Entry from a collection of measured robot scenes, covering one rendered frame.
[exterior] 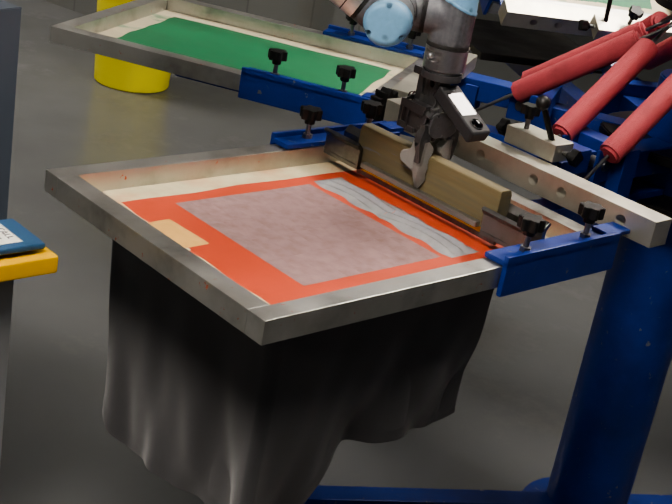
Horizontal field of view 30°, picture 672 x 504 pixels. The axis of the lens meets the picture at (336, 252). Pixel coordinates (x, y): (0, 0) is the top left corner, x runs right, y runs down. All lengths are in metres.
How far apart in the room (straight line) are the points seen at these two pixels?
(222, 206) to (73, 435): 1.24
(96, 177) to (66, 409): 1.32
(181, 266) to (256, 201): 0.40
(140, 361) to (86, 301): 1.80
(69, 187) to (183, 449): 0.46
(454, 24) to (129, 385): 0.83
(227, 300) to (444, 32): 0.68
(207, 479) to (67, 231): 2.41
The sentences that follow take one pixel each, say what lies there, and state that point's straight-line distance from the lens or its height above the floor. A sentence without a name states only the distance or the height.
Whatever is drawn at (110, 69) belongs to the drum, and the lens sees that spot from 6.02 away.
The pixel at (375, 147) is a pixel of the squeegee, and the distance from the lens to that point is 2.33.
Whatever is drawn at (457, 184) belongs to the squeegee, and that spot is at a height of 1.04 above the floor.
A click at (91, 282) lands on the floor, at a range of 4.04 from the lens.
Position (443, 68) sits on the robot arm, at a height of 1.22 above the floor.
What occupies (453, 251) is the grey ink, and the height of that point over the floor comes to 0.96.
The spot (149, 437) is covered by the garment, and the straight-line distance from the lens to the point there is 2.16.
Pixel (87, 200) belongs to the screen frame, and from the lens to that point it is 2.01.
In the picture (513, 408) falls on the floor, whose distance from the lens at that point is 3.72.
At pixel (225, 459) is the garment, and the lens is 2.02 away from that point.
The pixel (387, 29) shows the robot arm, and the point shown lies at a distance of 2.03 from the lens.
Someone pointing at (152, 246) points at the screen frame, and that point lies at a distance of 1.87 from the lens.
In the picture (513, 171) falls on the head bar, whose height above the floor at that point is 1.01.
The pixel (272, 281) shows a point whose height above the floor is 0.96.
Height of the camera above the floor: 1.73
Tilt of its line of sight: 22 degrees down
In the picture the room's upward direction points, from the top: 10 degrees clockwise
